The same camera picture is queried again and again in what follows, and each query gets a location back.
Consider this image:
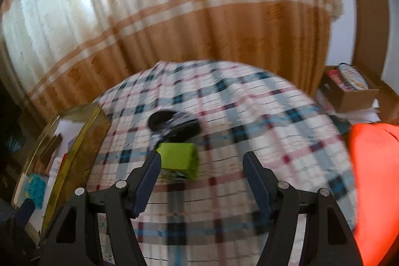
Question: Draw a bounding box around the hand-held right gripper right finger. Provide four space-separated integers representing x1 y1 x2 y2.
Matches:
242 151 365 266

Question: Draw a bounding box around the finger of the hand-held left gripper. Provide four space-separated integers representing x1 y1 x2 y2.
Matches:
14 199 36 227

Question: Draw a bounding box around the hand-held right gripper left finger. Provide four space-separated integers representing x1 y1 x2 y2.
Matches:
39 151 163 266

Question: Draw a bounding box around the green cardboard box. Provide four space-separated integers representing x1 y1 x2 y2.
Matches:
155 143 200 182

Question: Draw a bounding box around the gold metal tin box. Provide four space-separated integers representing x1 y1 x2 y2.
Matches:
11 102 112 242

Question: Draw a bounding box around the cyan toy block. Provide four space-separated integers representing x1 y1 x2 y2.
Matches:
22 174 50 210

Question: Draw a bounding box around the black patterned pouch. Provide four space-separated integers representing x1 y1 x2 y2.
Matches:
147 109 201 142

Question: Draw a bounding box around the plaid tablecloth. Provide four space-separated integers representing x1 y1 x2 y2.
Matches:
84 60 359 266

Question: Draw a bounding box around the orange cloth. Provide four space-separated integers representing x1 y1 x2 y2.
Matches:
347 123 399 266

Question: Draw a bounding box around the brown cardboard box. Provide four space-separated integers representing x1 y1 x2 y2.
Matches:
318 65 380 114

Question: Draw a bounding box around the red packet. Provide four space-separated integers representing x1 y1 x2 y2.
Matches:
326 70 346 89

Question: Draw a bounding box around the round blue cookie tin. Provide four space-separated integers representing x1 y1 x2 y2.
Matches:
337 63 369 90

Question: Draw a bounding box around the cream and orange curtain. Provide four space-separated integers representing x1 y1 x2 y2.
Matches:
0 0 342 129

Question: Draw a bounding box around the brown wooden wardrobe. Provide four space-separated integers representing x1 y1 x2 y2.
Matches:
343 0 390 89

